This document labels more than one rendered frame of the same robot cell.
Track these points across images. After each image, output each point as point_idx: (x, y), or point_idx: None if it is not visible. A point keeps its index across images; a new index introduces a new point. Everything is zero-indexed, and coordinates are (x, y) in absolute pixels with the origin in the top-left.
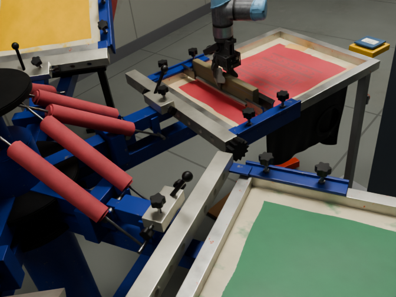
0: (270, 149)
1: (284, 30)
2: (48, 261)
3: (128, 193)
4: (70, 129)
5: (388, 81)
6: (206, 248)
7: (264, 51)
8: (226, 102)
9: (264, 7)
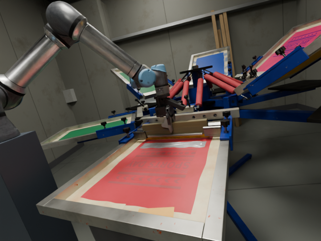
0: None
1: (196, 226)
2: None
3: None
4: (176, 87)
5: (50, 170)
6: (133, 116)
7: (194, 186)
8: None
9: (129, 79)
